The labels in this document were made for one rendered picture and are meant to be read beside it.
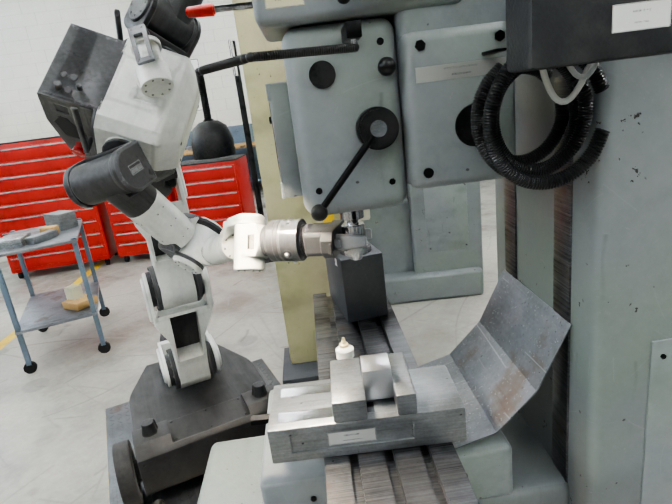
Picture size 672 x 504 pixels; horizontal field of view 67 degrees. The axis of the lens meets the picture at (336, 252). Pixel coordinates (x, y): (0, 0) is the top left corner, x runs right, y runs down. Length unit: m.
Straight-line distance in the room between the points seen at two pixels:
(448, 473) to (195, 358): 1.08
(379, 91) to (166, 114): 0.53
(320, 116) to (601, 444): 0.78
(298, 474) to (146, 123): 0.80
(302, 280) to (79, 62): 1.88
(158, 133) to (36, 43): 9.87
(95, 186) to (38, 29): 9.90
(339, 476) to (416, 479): 0.13
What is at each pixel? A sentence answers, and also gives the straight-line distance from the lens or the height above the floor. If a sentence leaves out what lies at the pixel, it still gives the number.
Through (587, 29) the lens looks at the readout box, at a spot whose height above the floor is 1.55.
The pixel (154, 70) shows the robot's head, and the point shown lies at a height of 1.61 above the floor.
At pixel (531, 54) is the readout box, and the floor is 1.53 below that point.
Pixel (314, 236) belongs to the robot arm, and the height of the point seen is 1.26.
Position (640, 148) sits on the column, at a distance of 0.91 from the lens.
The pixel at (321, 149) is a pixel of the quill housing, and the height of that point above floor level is 1.43.
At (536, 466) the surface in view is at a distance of 1.26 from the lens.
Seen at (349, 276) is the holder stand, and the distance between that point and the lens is 1.39.
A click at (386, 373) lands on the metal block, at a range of 0.94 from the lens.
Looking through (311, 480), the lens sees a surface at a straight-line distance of 1.07.
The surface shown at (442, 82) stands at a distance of 0.89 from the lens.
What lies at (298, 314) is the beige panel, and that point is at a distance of 2.95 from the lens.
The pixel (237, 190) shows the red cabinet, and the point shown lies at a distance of 5.56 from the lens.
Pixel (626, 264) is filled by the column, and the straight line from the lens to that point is 0.95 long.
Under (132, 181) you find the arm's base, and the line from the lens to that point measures 1.15.
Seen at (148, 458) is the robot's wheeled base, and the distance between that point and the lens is 1.69.
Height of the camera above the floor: 1.52
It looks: 17 degrees down
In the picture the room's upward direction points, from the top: 7 degrees counter-clockwise
